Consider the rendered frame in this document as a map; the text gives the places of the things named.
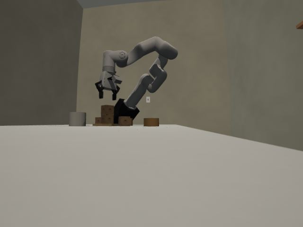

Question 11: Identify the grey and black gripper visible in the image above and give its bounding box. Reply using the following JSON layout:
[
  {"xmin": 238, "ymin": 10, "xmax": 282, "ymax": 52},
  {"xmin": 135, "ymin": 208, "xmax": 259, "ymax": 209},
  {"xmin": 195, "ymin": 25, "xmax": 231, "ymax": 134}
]
[{"xmin": 95, "ymin": 70, "xmax": 120, "ymax": 100}]

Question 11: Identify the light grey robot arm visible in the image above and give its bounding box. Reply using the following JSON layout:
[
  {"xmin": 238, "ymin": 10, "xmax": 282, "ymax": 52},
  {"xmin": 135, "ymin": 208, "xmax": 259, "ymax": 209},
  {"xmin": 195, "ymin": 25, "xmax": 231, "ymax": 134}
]
[{"xmin": 102, "ymin": 36, "xmax": 178, "ymax": 110}]

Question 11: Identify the brown cardboard carton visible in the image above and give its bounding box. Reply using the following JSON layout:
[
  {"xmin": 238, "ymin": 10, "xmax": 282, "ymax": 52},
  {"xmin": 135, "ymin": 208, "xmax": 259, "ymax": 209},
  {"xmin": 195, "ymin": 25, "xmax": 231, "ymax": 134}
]
[
  {"xmin": 101, "ymin": 105, "xmax": 114, "ymax": 115},
  {"xmin": 101, "ymin": 114, "xmax": 114, "ymax": 124},
  {"xmin": 95, "ymin": 117, "xmax": 101, "ymax": 124},
  {"xmin": 118, "ymin": 116, "xmax": 130, "ymax": 126}
]

